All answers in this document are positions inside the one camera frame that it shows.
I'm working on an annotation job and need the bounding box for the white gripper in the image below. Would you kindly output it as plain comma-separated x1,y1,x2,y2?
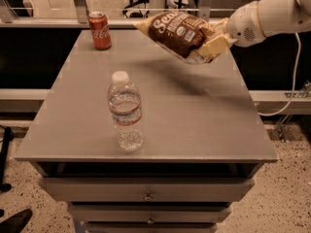
197,1,265,63

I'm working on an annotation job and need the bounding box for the brown chip bag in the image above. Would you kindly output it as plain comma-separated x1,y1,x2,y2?
134,11,215,65

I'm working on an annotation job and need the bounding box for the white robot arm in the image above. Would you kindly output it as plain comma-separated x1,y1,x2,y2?
197,0,311,63

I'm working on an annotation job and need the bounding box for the clear water bottle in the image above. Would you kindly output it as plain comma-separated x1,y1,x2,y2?
107,71,144,152

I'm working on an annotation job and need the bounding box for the black office chair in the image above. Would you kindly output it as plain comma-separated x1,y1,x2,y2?
122,0,149,18

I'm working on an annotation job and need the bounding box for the grey drawer cabinet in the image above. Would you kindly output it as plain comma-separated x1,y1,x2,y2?
16,30,277,233

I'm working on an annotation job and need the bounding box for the red cola can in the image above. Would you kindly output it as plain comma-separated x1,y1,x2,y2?
88,12,112,50

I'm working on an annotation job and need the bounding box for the metal railing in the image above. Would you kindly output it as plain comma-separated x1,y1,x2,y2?
0,0,247,29

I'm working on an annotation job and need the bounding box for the top drawer with knob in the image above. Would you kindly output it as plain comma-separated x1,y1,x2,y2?
39,178,255,202

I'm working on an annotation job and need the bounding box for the drawer with knob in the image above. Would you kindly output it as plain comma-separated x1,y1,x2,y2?
39,178,255,202
69,204,231,223

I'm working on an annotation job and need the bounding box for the black stand leg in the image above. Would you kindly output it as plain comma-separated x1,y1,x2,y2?
0,126,14,192

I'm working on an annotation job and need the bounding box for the black shoe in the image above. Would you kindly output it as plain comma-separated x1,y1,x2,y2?
0,209,33,233

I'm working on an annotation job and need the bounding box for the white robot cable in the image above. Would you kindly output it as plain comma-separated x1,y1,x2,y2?
258,32,302,117

